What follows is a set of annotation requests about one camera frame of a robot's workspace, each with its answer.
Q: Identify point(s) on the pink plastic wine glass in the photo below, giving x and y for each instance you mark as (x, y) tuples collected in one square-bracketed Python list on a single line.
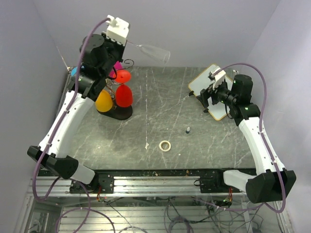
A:
[(117, 66)]

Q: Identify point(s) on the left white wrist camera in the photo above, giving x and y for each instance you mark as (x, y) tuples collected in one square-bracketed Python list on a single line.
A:
[(117, 30)]

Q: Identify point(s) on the red plastic wine glass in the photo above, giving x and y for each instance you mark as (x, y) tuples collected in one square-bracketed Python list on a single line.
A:
[(124, 95)]

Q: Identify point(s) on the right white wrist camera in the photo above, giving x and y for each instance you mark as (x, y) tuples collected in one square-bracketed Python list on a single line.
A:
[(217, 76)]

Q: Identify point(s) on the aluminium mounting rail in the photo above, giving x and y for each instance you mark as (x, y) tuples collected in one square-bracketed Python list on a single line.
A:
[(138, 183)]

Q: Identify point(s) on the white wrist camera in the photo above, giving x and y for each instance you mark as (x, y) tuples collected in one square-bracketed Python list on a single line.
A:
[(117, 30), (217, 76)]

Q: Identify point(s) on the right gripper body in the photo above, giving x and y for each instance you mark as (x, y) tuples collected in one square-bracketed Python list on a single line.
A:
[(222, 94)]

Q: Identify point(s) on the blue plastic wine glass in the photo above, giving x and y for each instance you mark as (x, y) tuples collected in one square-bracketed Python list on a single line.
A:
[(74, 70)]

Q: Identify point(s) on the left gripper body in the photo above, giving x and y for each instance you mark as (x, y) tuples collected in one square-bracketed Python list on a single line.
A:
[(115, 50)]

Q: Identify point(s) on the orange plastic wine glass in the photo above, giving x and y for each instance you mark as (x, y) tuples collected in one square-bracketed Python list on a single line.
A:
[(104, 102)]

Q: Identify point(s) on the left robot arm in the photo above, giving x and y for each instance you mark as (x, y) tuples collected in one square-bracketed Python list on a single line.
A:
[(98, 55)]

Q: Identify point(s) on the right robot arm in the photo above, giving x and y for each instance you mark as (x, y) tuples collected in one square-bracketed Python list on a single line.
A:
[(272, 181)]

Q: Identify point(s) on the copper wire glass rack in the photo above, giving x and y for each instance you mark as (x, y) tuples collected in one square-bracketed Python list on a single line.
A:
[(118, 112)]

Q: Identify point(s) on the white board yellow rim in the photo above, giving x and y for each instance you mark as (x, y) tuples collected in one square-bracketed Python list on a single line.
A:
[(202, 81)]

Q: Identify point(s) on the clear plastic cup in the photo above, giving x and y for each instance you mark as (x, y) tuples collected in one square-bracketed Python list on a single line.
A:
[(154, 52)]

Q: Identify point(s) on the white tape roll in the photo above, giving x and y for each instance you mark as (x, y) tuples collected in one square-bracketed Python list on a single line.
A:
[(165, 146)]

